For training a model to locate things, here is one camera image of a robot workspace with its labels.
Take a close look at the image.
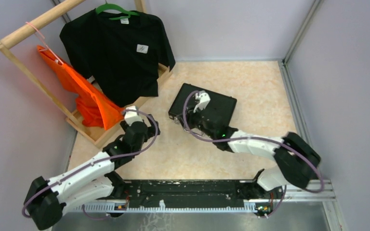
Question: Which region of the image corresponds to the black aluminium poker case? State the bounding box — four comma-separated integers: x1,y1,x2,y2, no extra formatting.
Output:
168,83,237,137

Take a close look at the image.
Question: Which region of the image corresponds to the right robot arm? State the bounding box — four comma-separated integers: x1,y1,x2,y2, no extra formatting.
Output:
182,106,322,196

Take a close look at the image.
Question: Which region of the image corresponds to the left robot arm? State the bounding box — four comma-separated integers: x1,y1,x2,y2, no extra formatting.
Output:
22,118,160,231

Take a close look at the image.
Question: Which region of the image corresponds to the black t-shirt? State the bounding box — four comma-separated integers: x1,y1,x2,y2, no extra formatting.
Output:
60,10,176,107

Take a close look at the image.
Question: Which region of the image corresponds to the green clothes hanger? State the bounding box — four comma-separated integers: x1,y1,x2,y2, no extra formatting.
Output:
95,2,140,20

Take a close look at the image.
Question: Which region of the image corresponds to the wooden clothes rack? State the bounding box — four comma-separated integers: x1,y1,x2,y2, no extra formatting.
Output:
0,0,174,150

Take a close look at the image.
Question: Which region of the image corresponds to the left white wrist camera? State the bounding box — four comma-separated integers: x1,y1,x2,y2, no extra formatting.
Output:
124,105,143,127

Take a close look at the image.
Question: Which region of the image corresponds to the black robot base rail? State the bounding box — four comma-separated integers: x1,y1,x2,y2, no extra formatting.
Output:
106,180,283,208

